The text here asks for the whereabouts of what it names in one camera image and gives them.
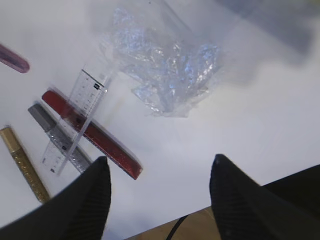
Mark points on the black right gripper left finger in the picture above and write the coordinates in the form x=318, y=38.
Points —
x=79, y=212

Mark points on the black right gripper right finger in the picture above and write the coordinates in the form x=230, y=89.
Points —
x=286, y=209

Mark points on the clear plastic sheet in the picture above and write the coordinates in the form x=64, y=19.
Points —
x=173, y=68

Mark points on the silver glitter pen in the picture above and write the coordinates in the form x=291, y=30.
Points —
x=42, y=117

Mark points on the red glitter pen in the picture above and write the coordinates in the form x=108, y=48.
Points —
x=94, y=134

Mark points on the gold glitter pen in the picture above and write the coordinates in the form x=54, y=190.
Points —
x=24, y=164

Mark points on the clear plastic ruler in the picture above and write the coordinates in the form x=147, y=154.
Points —
x=86, y=95

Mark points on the pink scissors with purple sheath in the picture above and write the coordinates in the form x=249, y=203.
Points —
x=13, y=60

